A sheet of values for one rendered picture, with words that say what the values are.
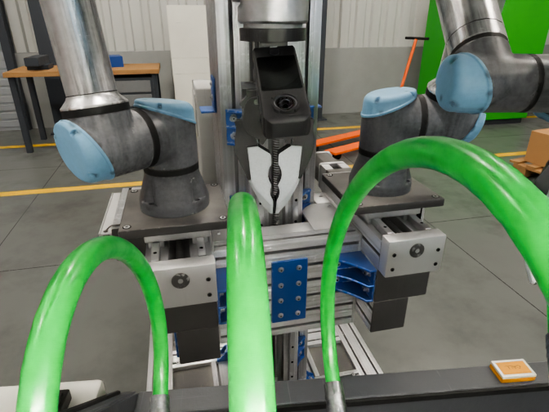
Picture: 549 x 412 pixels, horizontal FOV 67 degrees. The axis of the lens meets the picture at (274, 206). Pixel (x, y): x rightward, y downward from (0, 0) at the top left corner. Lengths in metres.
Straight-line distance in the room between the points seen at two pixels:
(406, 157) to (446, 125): 0.81
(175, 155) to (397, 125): 0.48
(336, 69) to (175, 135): 6.09
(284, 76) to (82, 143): 0.42
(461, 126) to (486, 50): 0.41
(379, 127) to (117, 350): 1.64
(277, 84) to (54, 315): 0.30
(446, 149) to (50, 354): 0.17
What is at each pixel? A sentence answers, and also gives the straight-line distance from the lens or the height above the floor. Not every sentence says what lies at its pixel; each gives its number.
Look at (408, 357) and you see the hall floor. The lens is 2.10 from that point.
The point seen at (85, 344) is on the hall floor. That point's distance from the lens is 2.26.
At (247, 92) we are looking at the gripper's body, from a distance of 0.46.
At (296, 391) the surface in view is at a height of 0.95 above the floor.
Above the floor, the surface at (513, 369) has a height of 0.96.
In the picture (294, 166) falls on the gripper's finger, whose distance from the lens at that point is 0.48.
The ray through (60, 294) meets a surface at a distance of 0.20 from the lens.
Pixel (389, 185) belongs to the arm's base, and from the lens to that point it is 0.98.
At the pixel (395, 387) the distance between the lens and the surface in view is 0.65.
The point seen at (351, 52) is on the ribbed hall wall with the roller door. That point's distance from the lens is 6.91.
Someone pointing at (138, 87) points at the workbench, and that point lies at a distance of 5.14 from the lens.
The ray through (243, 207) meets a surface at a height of 1.35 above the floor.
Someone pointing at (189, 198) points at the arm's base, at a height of 1.07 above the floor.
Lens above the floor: 1.42
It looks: 25 degrees down
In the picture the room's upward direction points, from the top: straight up
